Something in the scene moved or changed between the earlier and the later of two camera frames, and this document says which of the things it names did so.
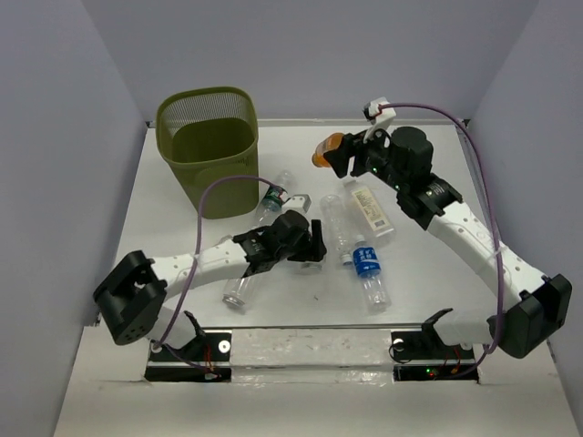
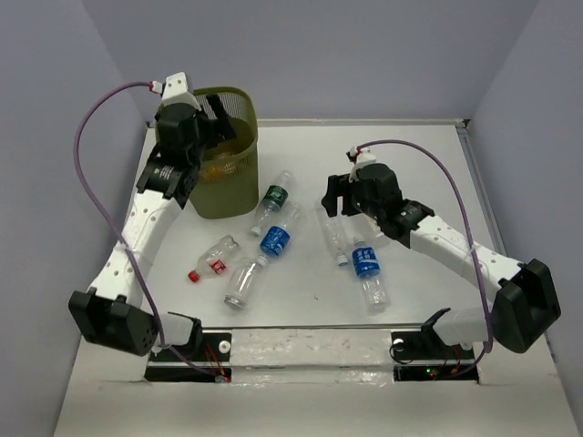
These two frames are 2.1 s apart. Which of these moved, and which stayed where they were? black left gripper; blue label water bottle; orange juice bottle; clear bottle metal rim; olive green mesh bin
Moved: orange juice bottle; black left gripper
Stayed: clear bottle metal rim; blue label water bottle; olive green mesh bin
